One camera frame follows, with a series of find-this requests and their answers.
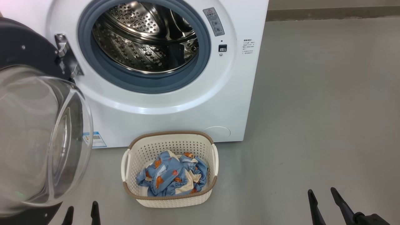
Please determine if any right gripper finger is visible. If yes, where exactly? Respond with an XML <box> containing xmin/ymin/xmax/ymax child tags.
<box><xmin>331</xmin><ymin>187</ymin><xmax>357</xmax><ymax>225</ymax></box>
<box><xmin>307</xmin><ymin>189</ymin><xmax>326</xmax><ymax>225</ymax></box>

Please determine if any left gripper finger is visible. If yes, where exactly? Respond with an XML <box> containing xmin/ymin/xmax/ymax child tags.
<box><xmin>91</xmin><ymin>201</ymin><xmax>101</xmax><ymax>225</ymax></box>
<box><xmin>62</xmin><ymin>206</ymin><xmax>74</xmax><ymax>225</ymax></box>

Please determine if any blue fox print garment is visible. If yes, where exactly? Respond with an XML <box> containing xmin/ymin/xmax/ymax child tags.
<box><xmin>136</xmin><ymin>150</ymin><xmax>188</xmax><ymax>197</ymax></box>

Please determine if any dark round glass washer door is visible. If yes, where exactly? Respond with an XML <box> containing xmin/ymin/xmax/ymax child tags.
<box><xmin>0</xmin><ymin>17</ymin><xmax>93</xmax><ymax>225</ymax></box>

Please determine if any grey rubber door gasket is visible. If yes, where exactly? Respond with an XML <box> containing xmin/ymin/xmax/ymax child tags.
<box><xmin>77</xmin><ymin>0</ymin><xmax>212</xmax><ymax>94</ymax></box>

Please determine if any white front-load washing machine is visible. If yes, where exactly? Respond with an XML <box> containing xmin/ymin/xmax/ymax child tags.
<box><xmin>0</xmin><ymin>0</ymin><xmax>269</xmax><ymax>149</ymax></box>

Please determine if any metal door hinge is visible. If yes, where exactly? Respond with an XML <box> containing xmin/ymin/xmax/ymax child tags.
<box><xmin>55</xmin><ymin>34</ymin><xmax>84</xmax><ymax>78</ymax></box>

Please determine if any steel perforated washer drum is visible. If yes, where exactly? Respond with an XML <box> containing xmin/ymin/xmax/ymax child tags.
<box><xmin>92</xmin><ymin>0</ymin><xmax>200</xmax><ymax>74</ymax></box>

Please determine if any blue energy label sticker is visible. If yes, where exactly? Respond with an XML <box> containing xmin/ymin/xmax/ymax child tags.
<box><xmin>83</xmin><ymin>131</ymin><xmax>107</xmax><ymax>148</ymax></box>

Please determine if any cream perforated laundry basket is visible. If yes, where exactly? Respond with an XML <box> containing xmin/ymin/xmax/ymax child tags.
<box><xmin>121</xmin><ymin>131</ymin><xmax>219</xmax><ymax>208</ymax></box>

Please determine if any round white filter cover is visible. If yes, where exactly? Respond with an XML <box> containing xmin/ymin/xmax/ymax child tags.
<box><xmin>202</xmin><ymin>126</ymin><xmax>232</xmax><ymax>141</ymax></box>

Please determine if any grey warning sticker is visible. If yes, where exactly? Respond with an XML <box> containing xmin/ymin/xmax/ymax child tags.
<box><xmin>203</xmin><ymin>7</ymin><xmax>225</xmax><ymax>37</ymax></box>

